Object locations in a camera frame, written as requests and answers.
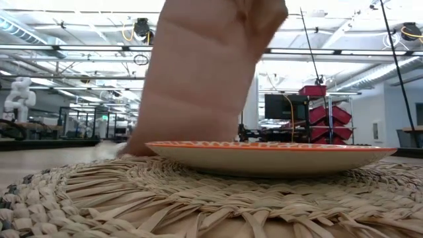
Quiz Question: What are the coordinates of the beige cloth napkin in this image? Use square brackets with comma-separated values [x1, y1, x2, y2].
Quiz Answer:
[117, 0, 289, 158]

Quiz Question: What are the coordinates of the orange patterned plate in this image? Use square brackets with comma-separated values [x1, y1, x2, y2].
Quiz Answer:
[145, 139, 398, 179]

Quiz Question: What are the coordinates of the round woven straw placemat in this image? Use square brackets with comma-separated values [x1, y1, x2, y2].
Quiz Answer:
[0, 154, 423, 238]

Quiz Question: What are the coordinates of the black background workstation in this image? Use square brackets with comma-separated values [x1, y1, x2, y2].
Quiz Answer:
[237, 122, 310, 143]

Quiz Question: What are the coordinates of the black monitor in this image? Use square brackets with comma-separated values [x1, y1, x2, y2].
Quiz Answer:
[264, 94, 310, 120]

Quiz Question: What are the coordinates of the red flat crate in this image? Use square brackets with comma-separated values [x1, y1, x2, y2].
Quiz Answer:
[298, 85, 328, 98]

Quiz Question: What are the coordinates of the red tilted storage bin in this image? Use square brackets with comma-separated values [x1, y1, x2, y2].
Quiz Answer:
[309, 105, 331, 125]
[332, 127, 353, 141]
[310, 125, 331, 141]
[330, 105, 353, 126]

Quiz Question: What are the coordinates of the metal shelf rack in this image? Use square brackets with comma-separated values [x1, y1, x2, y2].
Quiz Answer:
[309, 92, 357, 145]

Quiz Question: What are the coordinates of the ceiling light strip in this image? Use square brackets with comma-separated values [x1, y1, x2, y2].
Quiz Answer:
[29, 87, 145, 92]
[0, 44, 155, 52]
[264, 48, 423, 56]

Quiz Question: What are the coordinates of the brown background table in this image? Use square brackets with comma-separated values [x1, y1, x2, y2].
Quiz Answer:
[0, 120, 63, 139]

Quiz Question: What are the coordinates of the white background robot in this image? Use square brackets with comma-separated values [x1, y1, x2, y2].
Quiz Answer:
[3, 76, 37, 124]

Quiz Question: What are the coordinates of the black slanted pole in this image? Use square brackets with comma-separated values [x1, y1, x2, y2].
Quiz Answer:
[379, 0, 416, 130]

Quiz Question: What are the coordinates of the grey chair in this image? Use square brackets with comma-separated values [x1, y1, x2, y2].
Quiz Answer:
[395, 128, 418, 149]

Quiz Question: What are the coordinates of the yellow hanging cable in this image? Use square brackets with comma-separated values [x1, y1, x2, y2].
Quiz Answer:
[282, 94, 295, 143]

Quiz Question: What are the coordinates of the black ceiling cable reel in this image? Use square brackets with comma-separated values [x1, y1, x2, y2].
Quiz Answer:
[121, 17, 159, 46]
[399, 21, 423, 43]

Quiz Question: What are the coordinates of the thin black cable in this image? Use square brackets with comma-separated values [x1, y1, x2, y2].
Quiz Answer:
[299, 6, 328, 87]

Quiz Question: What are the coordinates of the black workstation frame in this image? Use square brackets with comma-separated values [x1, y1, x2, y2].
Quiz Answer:
[58, 105, 118, 139]

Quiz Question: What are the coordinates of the black aluminium table frame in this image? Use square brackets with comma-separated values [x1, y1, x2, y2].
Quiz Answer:
[0, 138, 423, 159]

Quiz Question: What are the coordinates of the white wall panel box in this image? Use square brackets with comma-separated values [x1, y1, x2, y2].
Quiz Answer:
[372, 121, 385, 142]

